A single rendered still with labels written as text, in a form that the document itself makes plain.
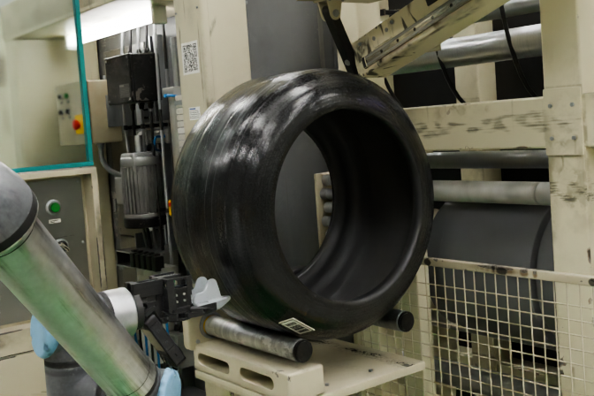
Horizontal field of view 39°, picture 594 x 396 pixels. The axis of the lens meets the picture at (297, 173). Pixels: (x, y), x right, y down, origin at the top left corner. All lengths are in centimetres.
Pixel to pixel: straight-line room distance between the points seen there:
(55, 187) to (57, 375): 78
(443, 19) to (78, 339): 108
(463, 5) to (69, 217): 109
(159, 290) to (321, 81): 51
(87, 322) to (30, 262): 16
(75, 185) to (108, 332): 96
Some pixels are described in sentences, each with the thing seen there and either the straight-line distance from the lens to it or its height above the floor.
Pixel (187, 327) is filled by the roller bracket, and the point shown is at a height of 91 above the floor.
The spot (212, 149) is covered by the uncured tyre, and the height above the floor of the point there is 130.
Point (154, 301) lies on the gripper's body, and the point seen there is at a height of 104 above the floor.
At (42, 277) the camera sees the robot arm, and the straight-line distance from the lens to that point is 113.
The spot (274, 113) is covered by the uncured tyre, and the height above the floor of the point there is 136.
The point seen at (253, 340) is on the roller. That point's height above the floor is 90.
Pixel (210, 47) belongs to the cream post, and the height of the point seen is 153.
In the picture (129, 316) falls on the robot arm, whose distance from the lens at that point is 149.
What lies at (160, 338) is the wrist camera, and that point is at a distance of 155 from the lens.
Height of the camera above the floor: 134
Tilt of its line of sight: 3 degrees down
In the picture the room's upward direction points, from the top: 4 degrees counter-clockwise
